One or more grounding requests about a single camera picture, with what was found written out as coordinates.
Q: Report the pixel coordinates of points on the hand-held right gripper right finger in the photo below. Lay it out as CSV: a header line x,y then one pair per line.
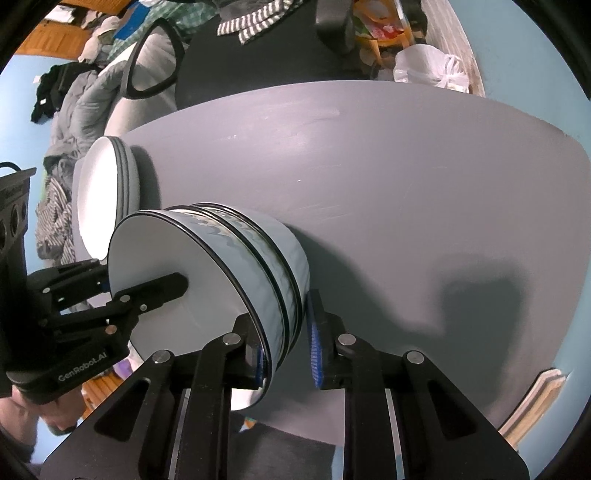
x,y
316,341

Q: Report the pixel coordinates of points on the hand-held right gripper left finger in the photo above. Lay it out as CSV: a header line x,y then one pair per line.
x,y
249,355

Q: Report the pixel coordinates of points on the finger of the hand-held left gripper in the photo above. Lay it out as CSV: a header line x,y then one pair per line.
x,y
157,288
69,281

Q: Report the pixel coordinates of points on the white bowl black rim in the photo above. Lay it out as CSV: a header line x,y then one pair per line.
x,y
284,286
184,240
288,244

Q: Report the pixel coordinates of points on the white plate black rim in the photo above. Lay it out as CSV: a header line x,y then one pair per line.
x,y
131,180
97,194

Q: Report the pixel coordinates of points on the person's left hand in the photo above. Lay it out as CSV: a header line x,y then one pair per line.
x,y
18,415

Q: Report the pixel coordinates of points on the purple cloth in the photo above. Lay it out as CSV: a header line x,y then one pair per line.
x,y
123,368

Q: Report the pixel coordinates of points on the striped grey white cloth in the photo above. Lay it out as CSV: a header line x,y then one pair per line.
x,y
51,217

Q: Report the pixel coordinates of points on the bed with beige sheet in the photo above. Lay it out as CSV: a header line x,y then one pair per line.
x,y
120,115

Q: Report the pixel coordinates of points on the black clothing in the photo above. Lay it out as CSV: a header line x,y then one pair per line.
x,y
60,92

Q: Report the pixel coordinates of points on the light wooden strip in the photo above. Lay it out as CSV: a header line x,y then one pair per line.
x,y
535,406

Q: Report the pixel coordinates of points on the black office chair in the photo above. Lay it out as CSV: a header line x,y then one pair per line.
x,y
258,69

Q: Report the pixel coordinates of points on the striped grey white towel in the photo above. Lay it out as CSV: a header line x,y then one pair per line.
x,y
254,21

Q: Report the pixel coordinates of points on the white plastic bag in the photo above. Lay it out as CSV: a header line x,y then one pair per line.
x,y
429,69

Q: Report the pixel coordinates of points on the colourful yellow bag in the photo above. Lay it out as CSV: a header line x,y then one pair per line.
x,y
383,27

